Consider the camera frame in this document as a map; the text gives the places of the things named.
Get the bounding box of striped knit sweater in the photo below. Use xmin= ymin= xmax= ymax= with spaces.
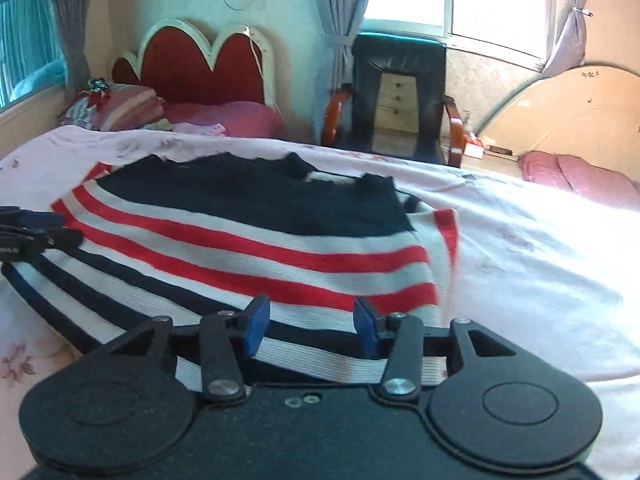
xmin=2 ymin=154 xmax=459 ymax=384

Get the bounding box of striped folded pillow stack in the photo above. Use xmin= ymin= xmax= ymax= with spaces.
xmin=58 ymin=79 xmax=165 ymax=131

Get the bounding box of far-left window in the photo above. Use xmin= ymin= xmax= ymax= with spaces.
xmin=1 ymin=0 xmax=65 ymax=107

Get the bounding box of pink floral bed quilt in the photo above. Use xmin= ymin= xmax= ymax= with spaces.
xmin=1 ymin=127 xmax=639 ymax=479

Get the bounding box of black leather armchair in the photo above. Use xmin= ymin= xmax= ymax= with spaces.
xmin=321 ymin=32 xmax=466 ymax=168

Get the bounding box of magenta pillow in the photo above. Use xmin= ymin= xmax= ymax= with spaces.
xmin=164 ymin=101 xmax=284 ymax=139

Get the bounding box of red heart-shaped headboard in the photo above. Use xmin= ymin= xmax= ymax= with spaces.
xmin=111 ymin=18 xmax=277 ymax=108

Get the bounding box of pink pillow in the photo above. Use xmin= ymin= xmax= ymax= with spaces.
xmin=518 ymin=151 xmax=639 ymax=211

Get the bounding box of grey far-left curtain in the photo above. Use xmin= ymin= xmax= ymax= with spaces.
xmin=52 ymin=0 xmax=90 ymax=101

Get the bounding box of cream round headboard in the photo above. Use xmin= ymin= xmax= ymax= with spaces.
xmin=480 ymin=65 xmax=640 ymax=181

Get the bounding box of grey-blue right window curtain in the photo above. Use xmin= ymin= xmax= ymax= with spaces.
xmin=541 ymin=0 xmax=593 ymax=78

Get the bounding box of grey-blue window curtain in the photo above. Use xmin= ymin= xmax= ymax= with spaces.
xmin=541 ymin=0 xmax=593 ymax=78
xmin=312 ymin=0 xmax=369 ymax=141

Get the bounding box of grey-blue left window curtain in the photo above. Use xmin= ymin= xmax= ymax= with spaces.
xmin=312 ymin=0 xmax=369 ymax=141

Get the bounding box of window with white frame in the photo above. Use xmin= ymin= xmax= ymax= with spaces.
xmin=362 ymin=0 xmax=555 ymax=72

